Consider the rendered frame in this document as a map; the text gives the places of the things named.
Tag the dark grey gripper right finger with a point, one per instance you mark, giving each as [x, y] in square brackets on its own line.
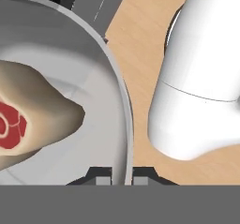
[143, 173]

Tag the grey round meat container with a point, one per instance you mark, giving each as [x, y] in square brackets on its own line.
[97, 87]

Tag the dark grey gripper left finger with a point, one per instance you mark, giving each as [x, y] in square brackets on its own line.
[100, 173]

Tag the raw steak with beige fat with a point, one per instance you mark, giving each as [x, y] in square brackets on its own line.
[40, 109]

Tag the white rounded cylinder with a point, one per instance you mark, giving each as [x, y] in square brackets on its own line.
[200, 77]

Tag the dark grey appliance panel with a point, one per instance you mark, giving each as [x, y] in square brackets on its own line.
[93, 2]

